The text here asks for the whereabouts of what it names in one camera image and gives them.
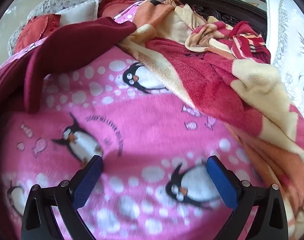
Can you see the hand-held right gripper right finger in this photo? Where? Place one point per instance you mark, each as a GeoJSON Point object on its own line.
{"type": "Point", "coordinates": [223, 182]}

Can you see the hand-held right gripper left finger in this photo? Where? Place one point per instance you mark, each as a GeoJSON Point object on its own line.
{"type": "Point", "coordinates": [88, 180]}

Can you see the dark red garment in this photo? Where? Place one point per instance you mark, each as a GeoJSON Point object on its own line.
{"type": "Point", "coordinates": [67, 50]}

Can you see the pink penguin blanket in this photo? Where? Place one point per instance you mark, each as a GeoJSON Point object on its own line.
{"type": "Point", "coordinates": [147, 130]}

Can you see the red and cream towel blanket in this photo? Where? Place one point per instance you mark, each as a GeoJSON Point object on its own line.
{"type": "Point", "coordinates": [212, 80]}

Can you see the red heart cushion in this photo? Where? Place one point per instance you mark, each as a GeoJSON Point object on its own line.
{"type": "Point", "coordinates": [34, 31]}

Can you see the white lace cloth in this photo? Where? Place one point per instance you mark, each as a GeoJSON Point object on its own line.
{"type": "Point", "coordinates": [289, 37]}

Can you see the white pillow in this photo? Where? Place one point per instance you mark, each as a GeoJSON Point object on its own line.
{"type": "Point", "coordinates": [78, 12]}

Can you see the dark carved wooden headboard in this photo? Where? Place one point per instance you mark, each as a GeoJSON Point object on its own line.
{"type": "Point", "coordinates": [217, 7]}

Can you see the red ruffled cushion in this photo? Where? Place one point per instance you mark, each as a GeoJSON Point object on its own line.
{"type": "Point", "coordinates": [114, 3]}

